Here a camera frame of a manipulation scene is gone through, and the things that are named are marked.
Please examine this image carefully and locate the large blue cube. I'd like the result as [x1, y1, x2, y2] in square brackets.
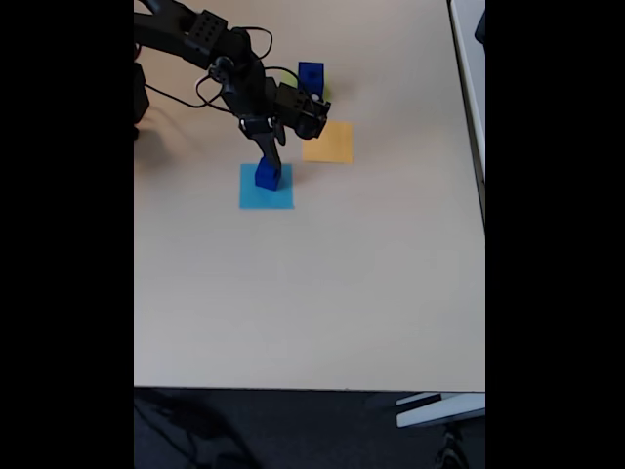
[254, 164, 283, 192]

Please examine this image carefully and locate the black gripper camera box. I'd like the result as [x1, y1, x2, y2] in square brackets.
[291, 95, 332, 141]

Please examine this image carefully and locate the blue paper square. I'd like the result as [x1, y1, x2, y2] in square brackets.
[238, 163, 296, 211]

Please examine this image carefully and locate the green paper square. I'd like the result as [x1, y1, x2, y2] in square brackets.
[276, 67, 333, 99]

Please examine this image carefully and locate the white table foot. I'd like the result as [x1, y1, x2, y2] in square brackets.
[395, 391, 486, 430]

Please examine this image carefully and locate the largest blue cube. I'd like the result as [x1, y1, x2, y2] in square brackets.
[297, 61, 326, 102]

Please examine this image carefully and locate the white adjacent table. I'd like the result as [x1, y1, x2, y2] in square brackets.
[447, 0, 486, 229]

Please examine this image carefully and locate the orange paper square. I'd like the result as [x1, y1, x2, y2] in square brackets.
[301, 121, 354, 164]

